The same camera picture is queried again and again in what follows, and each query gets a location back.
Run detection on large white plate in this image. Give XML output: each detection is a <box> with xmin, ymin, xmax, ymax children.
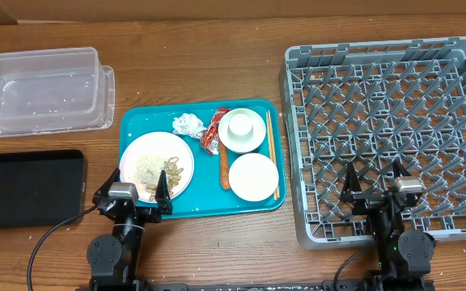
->
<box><xmin>119</xmin><ymin>132</ymin><xmax>194</xmax><ymax>204</ymax></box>

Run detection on red snack wrapper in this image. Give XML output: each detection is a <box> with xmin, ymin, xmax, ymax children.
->
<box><xmin>200</xmin><ymin>108</ymin><xmax>230</xmax><ymax>155</ymax></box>

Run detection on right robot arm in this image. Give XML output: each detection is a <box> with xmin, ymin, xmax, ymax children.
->
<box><xmin>333</xmin><ymin>160</ymin><xmax>435</xmax><ymax>290</ymax></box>

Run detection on wooden chopstick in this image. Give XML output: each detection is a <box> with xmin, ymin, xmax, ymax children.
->
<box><xmin>267</xmin><ymin>109</ymin><xmax>282</xmax><ymax>200</ymax></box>
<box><xmin>265</xmin><ymin>112</ymin><xmax>278</xmax><ymax>201</ymax></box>

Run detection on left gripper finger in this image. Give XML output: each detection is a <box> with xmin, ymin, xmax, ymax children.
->
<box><xmin>92</xmin><ymin>168</ymin><xmax>121</xmax><ymax>205</ymax></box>
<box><xmin>155</xmin><ymin>170</ymin><xmax>173</xmax><ymax>215</ymax></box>

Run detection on rice and peanut scraps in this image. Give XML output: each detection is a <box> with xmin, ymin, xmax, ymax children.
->
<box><xmin>132</xmin><ymin>155</ymin><xmax>184</xmax><ymax>202</ymax></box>

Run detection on clear plastic bin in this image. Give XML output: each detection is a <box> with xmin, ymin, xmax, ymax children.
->
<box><xmin>0</xmin><ymin>47</ymin><xmax>116</xmax><ymax>137</ymax></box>

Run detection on small white bowl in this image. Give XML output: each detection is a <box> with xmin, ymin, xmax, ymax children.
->
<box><xmin>228</xmin><ymin>153</ymin><xmax>279</xmax><ymax>202</ymax></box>

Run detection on grey dishwasher rack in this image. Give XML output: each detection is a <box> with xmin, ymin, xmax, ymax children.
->
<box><xmin>281</xmin><ymin>36</ymin><xmax>466</xmax><ymax>250</ymax></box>

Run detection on white saucer plate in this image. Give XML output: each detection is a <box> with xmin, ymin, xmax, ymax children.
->
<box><xmin>218</xmin><ymin>108</ymin><xmax>266</xmax><ymax>154</ymax></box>

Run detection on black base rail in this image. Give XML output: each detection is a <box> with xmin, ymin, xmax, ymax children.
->
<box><xmin>74</xmin><ymin>278</ymin><xmax>436</xmax><ymax>291</ymax></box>

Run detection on orange carrot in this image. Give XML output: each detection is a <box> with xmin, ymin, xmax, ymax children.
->
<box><xmin>219</xmin><ymin>142</ymin><xmax>231</xmax><ymax>191</ymax></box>

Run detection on black rectangular tray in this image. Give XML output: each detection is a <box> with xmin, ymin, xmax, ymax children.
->
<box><xmin>0</xmin><ymin>150</ymin><xmax>87</xmax><ymax>229</ymax></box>

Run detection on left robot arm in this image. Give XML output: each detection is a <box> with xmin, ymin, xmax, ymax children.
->
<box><xmin>87</xmin><ymin>169</ymin><xmax>173</xmax><ymax>291</ymax></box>

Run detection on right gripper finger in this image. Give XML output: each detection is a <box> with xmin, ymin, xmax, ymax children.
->
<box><xmin>340</xmin><ymin>162</ymin><xmax>362</xmax><ymax>203</ymax></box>
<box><xmin>392</xmin><ymin>158</ymin><xmax>411</xmax><ymax>179</ymax></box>

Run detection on wooden chopstick left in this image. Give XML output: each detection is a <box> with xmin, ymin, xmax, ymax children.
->
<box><xmin>265</xmin><ymin>112</ymin><xmax>278</xmax><ymax>201</ymax></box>

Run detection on wooden chopstick right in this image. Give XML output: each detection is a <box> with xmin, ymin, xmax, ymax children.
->
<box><xmin>267</xmin><ymin>109</ymin><xmax>282</xmax><ymax>200</ymax></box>

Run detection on white tissue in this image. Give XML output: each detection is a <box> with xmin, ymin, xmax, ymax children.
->
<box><xmin>172</xmin><ymin>113</ymin><xmax>206</xmax><ymax>140</ymax></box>

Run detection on small white cup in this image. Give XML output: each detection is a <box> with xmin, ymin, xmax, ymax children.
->
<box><xmin>228</xmin><ymin>113</ymin><xmax>253</xmax><ymax>137</ymax></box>

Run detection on teal serving tray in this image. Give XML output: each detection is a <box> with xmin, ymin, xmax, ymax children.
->
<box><xmin>120</xmin><ymin>99</ymin><xmax>286</xmax><ymax>219</ymax></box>

